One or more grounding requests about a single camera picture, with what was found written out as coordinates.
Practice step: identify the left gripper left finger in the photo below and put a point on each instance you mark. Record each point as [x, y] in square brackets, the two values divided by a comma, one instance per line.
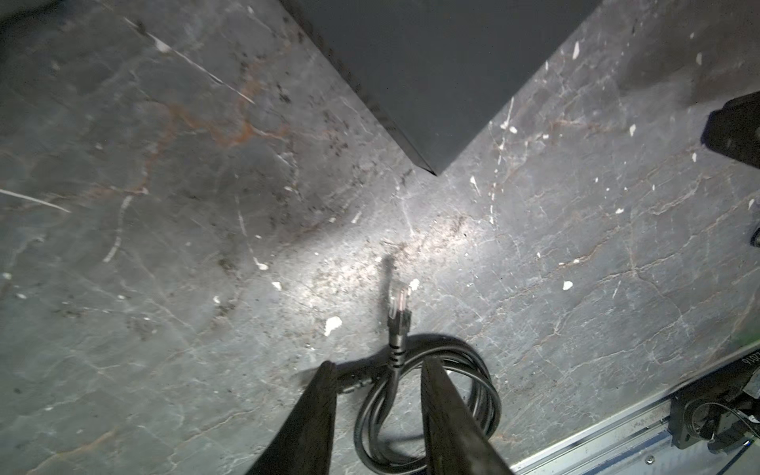
[304, 444]

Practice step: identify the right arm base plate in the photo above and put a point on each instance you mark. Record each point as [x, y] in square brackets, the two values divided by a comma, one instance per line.
[722, 408]

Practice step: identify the dark grey network switch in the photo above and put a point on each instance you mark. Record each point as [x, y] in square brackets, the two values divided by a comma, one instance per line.
[435, 73]

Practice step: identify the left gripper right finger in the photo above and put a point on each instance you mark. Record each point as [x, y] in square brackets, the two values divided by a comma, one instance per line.
[455, 444]

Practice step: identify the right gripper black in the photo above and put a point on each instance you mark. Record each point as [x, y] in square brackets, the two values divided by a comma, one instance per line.
[733, 131]

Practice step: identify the aluminium frame rail front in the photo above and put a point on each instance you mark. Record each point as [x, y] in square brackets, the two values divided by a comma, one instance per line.
[637, 441]

